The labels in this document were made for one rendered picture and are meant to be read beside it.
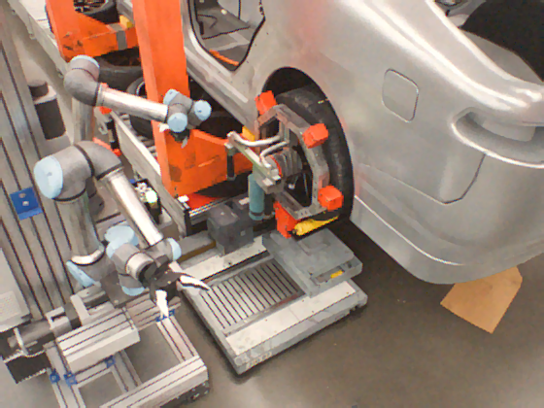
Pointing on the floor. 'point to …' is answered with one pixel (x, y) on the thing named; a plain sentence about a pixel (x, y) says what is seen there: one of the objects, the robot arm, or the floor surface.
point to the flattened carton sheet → (484, 298)
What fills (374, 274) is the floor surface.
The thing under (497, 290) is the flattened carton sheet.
